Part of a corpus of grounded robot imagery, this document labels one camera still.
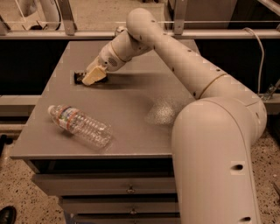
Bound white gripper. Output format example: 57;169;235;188
82;40;128;86

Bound dark chocolate rxbar wrapper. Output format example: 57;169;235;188
73;73;109;85

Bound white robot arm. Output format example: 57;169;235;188
82;8;267;224

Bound white green soda can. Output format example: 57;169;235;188
115;26;127;37

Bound clear plastic water bottle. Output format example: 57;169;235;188
47;105;112;148

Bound top grey drawer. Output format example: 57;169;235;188
31;173;176;196

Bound grey drawer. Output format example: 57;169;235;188
59;194;179;214
74;213;181;224
31;173;176;196

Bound middle grey drawer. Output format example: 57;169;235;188
59;194;179;214

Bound bottom grey drawer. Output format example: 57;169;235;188
74;213;181;224

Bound black shoe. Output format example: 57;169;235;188
0;206;17;224

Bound white cable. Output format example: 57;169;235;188
243;27;266;95

